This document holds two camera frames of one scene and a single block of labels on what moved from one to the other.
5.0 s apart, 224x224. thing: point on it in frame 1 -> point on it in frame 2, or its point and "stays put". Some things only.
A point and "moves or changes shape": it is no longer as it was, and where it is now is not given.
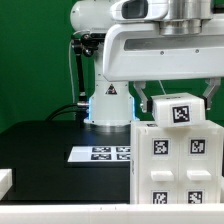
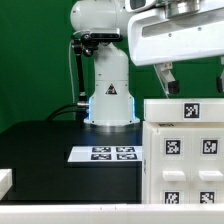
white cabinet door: (200, 171) moves or changes shape
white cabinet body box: (176, 165) moves or changes shape
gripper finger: (146, 103) -> (166, 78)
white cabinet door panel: (159, 166) moves or changes shape
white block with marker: (177, 109) moves or changes shape
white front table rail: (181, 213) stays put
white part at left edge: (6, 181) stays put
